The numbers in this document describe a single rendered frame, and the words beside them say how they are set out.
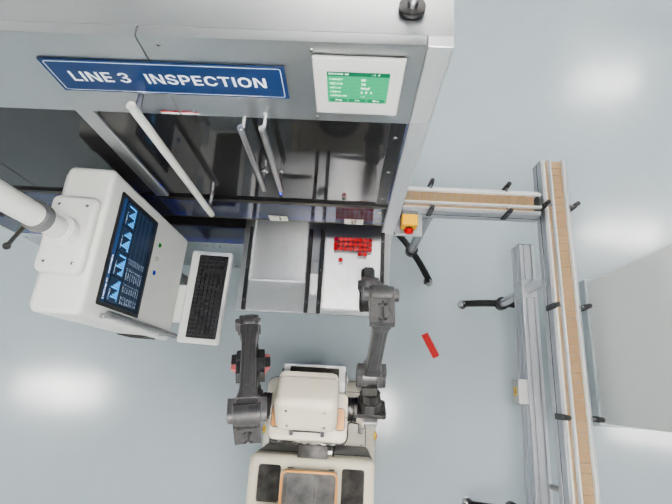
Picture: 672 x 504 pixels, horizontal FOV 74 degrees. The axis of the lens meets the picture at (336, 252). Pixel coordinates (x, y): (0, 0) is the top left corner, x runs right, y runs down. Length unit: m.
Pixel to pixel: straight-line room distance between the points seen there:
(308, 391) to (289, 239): 0.86
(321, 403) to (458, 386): 1.60
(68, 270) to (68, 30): 0.70
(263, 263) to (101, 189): 0.80
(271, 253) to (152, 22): 1.23
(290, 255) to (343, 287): 0.29
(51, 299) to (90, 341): 1.71
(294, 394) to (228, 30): 1.07
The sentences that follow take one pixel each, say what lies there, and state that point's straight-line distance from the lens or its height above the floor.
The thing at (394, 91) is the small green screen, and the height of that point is 1.96.
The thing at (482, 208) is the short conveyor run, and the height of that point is 0.93.
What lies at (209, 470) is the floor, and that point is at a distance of 3.04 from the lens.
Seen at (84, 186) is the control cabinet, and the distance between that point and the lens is 1.73.
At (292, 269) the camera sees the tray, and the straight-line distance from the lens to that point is 2.10.
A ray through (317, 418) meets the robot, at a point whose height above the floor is 1.35.
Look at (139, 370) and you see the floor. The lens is 3.17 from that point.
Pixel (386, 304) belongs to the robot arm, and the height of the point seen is 1.57.
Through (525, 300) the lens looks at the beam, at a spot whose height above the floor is 0.55.
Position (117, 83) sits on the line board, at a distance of 1.35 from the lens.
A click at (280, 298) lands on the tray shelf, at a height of 0.88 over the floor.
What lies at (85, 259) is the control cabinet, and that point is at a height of 1.57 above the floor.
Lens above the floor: 2.90
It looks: 73 degrees down
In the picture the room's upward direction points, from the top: 3 degrees counter-clockwise
